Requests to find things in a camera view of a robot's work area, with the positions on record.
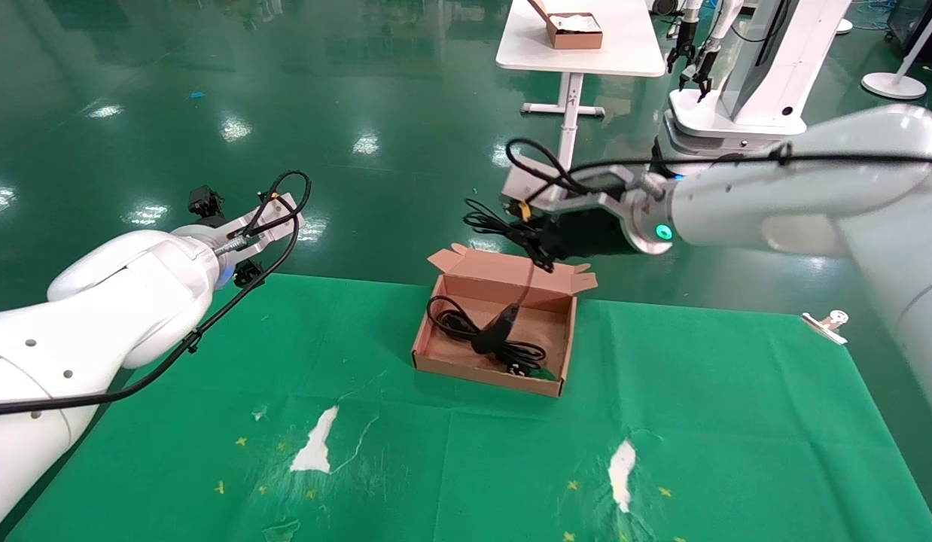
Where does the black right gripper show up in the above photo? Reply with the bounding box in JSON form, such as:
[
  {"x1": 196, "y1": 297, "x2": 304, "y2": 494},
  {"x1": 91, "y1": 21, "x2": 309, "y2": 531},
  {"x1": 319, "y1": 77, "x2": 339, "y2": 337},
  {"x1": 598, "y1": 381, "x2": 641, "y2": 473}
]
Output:
[{"x1": 504, "y1": 207, "x2": 641, "y2": 273}]

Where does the thin black USB cable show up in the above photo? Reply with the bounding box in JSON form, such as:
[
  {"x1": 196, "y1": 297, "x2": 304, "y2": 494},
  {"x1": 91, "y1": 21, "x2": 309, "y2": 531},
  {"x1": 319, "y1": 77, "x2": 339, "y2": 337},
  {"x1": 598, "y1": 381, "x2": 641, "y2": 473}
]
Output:
[{"x1": 463, "y1": 197, "x2": 557, "y2": 355}]

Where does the black power cord with plug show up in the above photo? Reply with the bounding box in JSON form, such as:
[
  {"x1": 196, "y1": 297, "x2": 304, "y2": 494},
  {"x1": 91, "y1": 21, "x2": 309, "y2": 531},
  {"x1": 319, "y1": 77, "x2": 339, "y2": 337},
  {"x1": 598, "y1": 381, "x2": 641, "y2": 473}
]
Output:
[{"x1": 427, "y1": 296, "x2": 548, "y2": 377}]

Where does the open brown cardboard box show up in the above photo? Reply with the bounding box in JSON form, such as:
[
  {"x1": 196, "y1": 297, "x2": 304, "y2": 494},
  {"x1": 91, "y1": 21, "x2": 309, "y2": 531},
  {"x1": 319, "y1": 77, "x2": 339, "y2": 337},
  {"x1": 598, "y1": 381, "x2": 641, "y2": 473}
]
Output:
[{"x1": 412, "y1": 243, "x2": 598, "y2": 397}]

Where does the small brown box with white contents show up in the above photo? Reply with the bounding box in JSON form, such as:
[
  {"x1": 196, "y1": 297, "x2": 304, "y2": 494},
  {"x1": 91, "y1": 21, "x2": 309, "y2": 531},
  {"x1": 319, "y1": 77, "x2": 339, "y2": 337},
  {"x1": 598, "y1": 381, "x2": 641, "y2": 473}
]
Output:
[{"x1": 528, "y1": 0, "x2": 604, "y2": 50}]

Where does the white desk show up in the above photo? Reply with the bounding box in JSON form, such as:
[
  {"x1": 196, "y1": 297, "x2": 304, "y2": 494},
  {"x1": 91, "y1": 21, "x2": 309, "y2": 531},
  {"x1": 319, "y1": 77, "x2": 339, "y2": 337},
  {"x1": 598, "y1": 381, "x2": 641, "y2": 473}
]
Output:
[{"x1": 496, "y1": 0, "x2": 666, "y2": 170}]

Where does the green table cloth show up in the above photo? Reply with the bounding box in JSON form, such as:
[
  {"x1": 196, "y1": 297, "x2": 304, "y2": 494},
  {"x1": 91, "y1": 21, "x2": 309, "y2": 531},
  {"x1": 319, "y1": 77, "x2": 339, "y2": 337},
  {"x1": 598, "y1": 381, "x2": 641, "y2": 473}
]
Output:
[{"x1": 3, "y1": 273, "x2": 932, "y2": 542}]

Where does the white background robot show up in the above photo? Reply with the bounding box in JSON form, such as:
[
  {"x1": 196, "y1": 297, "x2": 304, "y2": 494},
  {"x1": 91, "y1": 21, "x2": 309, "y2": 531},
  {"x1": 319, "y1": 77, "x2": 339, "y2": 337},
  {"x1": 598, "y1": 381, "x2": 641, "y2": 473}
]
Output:
[{"x1": 662, "y1": 0, "x2": 852, "y2": 163}]

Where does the silver metal binder clip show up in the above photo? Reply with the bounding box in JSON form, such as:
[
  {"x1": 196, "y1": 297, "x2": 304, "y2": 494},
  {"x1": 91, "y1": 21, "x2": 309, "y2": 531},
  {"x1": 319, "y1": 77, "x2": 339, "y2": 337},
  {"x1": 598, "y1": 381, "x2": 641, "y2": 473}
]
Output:
[{"x1": 801, "y1": 309, "x2": 849, "y2": 346}]

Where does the white floor stand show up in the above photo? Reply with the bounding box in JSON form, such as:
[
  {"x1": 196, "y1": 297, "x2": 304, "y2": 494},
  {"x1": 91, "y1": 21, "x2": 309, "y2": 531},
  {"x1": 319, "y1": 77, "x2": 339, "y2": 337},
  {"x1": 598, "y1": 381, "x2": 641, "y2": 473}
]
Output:
[{"x1": 861, "y1": 0, "x2": 932, "y2": 100}]

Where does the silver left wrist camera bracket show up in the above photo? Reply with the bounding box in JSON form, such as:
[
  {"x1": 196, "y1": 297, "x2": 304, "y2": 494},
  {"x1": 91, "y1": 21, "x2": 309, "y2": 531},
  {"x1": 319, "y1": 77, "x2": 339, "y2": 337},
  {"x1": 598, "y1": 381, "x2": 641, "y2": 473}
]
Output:
[{"x1": 214, "y1": 192, "x2": 305, "y2": 257}]

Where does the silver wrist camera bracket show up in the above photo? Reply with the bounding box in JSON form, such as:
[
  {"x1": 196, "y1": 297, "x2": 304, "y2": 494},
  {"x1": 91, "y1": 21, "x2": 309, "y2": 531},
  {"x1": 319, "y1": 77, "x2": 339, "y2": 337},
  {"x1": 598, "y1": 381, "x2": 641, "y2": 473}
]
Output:
[
  {"x1": 214, "y1": 192, "x2": 305, "y2": 257},
  {"x1": 502, "y1": 162, "x2": 666, "y2": 227}
]

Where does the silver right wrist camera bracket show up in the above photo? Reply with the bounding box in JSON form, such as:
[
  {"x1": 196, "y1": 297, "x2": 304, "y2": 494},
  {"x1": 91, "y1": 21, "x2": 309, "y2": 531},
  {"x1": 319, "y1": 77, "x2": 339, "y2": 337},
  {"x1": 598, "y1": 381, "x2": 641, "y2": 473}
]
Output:
[{"x1": 502, "y1": 162, "x2": 666, "y2": 227}]

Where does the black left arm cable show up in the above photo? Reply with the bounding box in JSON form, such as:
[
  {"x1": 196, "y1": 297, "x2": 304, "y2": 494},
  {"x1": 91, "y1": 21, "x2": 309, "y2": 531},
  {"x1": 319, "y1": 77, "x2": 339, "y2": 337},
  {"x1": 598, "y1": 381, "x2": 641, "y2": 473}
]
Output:
[{"x1": 0, "y1": 169, "x2": 312, "y2": 419}]

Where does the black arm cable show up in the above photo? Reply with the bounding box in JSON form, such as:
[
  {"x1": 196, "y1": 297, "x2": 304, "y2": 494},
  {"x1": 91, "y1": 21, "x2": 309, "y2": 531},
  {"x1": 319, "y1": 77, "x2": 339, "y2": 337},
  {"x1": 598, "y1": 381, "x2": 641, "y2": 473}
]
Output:
[
  {"x1": 0, "y1": 169, "x2": 312, "y2": 419},
  {"x1": 506, "y1": 138, "x2": 932, "y2": 198}
]

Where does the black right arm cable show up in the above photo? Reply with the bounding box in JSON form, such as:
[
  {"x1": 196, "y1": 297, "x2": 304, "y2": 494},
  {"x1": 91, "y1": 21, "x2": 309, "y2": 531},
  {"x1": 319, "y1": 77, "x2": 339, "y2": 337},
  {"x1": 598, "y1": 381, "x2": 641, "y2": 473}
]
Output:
[{"x1": 506, "y1": 138, "x2": 932, "y2": 198}]

